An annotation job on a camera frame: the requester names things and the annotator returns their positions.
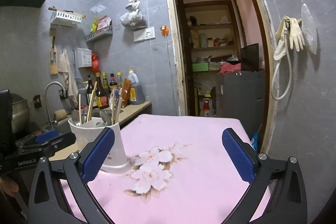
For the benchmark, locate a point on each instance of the dark bamboo chopstick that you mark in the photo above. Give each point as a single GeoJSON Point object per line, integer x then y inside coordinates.
{"type": "Point", "coordinates": [89, 112]}

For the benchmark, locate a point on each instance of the grey wall shelf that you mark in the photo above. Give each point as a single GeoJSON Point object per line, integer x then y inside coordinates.
{"type": "Point", "coordinates": [99, 34]}

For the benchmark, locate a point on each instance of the large metal spoon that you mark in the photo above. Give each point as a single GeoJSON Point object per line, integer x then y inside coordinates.
{"type": "Point", "coordinates": [105, 118]}

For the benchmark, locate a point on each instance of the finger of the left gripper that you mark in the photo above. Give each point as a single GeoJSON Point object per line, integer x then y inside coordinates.
{"type": "Point", "coordinates": [50, 143]}
{"type": "Point", "coordinates": [37, 138]}

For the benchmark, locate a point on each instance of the wooden shelf unit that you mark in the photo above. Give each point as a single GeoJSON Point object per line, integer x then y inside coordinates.
{"type": "Point", "coordinates": [209, 36]}

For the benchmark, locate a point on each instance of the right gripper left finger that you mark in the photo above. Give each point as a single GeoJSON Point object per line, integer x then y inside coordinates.
{"type": "Point", "coordinates": [47, 200]}

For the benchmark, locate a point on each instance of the person left hand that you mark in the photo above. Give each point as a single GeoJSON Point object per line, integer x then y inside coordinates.
{"type": "Point", "coordinates": [9, 186]}

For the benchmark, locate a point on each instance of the white wall basket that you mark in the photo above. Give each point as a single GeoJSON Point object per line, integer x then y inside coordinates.
{"type": "Point", "coordinates": [65, 17]}

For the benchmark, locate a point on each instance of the small metal spoon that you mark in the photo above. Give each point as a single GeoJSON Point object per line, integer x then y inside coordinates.
{"type": "Point", "coordinates": [76, 117]}

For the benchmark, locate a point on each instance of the pink floral tablecloth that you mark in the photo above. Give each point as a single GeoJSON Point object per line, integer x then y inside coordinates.
{"type": "Point", "coordinates": [180, 172]}

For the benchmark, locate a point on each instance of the dark grey cabinet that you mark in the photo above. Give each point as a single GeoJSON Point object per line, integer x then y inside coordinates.
{"type": "Point", "coordinates": [240, 95]}

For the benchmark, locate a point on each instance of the orange snack bag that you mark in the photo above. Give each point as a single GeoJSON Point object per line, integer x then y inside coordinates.
{"type": "Point", "coordinates": [125, 93]}

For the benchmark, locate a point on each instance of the white wall box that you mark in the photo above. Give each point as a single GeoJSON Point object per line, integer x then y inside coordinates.
{"type": "Point", "coordinates": [84, 57]}

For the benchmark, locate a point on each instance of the light bamboo chopstick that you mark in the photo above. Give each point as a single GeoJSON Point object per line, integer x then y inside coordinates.
{"type": "Point", "coordinates": [79, 103]}
{"type": "Point", "coordinates": [113, 103]}

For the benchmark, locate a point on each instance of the rubber gloves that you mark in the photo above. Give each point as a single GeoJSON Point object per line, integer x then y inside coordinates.
{"type": "Point", "coordinates": [289, 36]}

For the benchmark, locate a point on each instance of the white wall socket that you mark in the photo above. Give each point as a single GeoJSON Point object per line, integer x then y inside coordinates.
{"type": "Point", "coordinates": [144, 34]}

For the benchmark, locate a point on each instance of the red plastic bag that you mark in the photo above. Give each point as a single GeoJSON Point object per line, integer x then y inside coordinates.
{"type": "Point", "coordinates": [95, 64]}

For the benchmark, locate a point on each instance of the wooden knife block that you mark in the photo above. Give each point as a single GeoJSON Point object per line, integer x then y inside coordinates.
{"type": "Point", "coordinates": [53, 66]}

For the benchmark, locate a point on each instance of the hanging plastic bag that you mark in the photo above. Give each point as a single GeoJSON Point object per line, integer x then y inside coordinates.
{"type": "Point", "coordinates": [133, 19]}

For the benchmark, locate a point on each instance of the hanging dish towel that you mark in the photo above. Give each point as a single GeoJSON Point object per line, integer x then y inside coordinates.
{"type": "Point", "coordinates": [64, 69]}

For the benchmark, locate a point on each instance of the cooking oil jug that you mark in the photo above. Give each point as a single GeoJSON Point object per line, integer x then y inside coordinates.
{"type": "Point", "coordinates": [136, 92]}

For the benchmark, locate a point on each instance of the chrome kitchen faucet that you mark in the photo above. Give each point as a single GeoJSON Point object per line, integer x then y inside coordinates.
{"type": "Point", "coordinates": [54, 93]}

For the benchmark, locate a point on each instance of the dark soy sauce bottle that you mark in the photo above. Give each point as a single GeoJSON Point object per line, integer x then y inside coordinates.
{"type": "Point", "coordinates": [101, 95]}

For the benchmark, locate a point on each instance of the clear hanging bag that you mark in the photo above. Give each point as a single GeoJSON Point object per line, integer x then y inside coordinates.
{"type": "Point", "coordinates": [309, 29]}

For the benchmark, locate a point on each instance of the white plastic utensil holder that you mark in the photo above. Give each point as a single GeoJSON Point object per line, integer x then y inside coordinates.
{"type": "Point", "coordinates": [102, 147]}

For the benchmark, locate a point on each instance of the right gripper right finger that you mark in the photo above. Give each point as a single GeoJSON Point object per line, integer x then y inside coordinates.
{"type": "Point", "coordinates": [287, 202]}

